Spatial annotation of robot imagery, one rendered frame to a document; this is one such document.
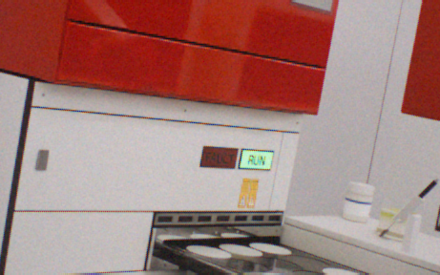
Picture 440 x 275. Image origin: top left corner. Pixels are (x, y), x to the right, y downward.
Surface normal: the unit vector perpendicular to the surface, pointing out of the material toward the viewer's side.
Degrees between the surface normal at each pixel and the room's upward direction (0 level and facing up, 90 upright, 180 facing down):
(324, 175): 90
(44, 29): 90
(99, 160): 90
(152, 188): 90
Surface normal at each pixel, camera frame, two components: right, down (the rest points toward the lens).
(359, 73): 0.73, 0.18
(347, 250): -0.66, -0.06
